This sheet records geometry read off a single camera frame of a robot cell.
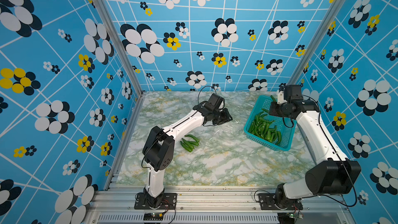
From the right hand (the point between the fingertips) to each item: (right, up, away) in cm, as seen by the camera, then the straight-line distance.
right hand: (275, 108), depth 82 cm
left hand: (-21, -5, +2) cm, 22 cm away
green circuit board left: (-62, -51, -10) cm, 81 cm away
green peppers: (-47, -22, +9) cm, 53 cm away
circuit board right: (+2, -48, -13) cm, 50 cm away
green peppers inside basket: (-3, -12, +13) cm, 18 cm away
